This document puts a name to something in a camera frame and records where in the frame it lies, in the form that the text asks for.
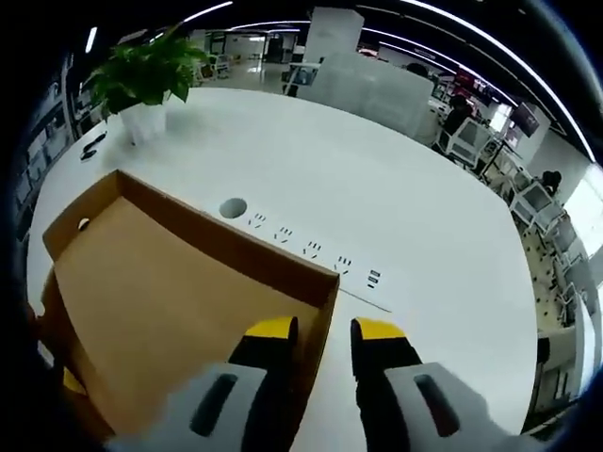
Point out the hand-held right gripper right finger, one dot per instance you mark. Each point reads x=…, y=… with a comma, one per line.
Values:
x=438, y=405

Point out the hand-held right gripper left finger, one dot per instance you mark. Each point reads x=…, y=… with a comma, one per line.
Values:
x=212, y=405

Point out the brown cardboard shoe box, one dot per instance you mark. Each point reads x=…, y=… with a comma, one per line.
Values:
x=165, y=292

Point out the table socket panel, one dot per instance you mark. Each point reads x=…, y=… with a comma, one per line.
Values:
x=233, y=208

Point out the row of white office chairs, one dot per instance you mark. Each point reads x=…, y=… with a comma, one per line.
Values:
x=532, y=202

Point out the small dark tool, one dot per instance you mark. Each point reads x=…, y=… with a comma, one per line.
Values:
x=89, y=150

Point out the window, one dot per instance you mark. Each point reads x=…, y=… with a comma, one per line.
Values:
x=581, y=198

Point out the green plant white pot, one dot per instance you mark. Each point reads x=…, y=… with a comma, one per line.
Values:
x=141, y=75

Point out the white frosted partition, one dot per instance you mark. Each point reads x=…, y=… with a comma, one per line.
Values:
x=377, y=94

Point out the wall mounted television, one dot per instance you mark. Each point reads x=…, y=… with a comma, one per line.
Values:
x=525, y=120

